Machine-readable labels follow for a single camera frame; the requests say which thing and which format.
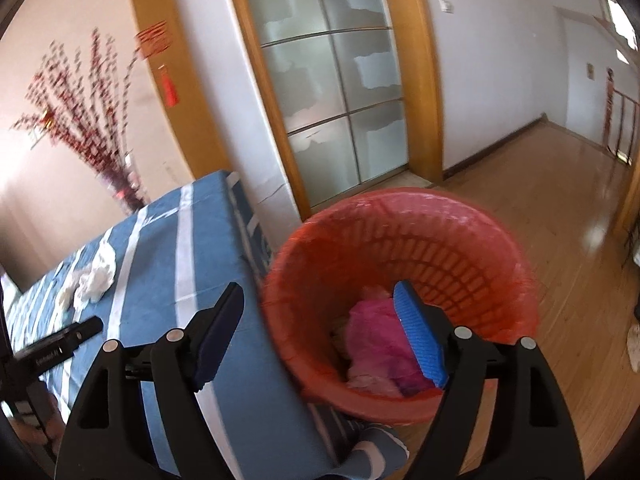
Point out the clear glass vase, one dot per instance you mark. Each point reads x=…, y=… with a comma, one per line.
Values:
x=127, y=185

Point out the blue white striped tablecloth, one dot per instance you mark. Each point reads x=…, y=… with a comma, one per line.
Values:
x=210, y=240

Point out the person's left hand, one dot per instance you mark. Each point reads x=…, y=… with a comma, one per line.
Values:
x=27, y=430

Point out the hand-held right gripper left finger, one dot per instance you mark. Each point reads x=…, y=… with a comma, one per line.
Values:
x=216, y=345

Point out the wood framed glass sliding door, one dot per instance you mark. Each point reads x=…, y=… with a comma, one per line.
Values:
x=330, y=80

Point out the red wooden railing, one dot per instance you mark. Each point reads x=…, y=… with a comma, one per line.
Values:
x=620, y=120

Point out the white knotted plastic bag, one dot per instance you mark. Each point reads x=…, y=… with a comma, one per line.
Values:
x=97, y=272

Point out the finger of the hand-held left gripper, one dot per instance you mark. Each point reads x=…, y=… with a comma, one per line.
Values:
x=60, y=342

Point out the pink plastic bag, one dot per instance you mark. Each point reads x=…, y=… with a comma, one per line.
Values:
x=380, y=345

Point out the white light switch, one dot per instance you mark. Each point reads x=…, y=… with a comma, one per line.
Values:
x=446, y=6

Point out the red berry branches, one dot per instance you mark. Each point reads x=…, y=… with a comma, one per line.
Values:
x=90, y=110

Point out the white room door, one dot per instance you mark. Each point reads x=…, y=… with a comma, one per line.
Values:
x=582, y=75

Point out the orange plastic trash basket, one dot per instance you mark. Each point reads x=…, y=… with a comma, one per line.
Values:
x=450, y=260

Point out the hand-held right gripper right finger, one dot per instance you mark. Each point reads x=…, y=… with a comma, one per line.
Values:
x=420, y=340

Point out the red tassel ornament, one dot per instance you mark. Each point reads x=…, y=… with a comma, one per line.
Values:
x=162, y=60

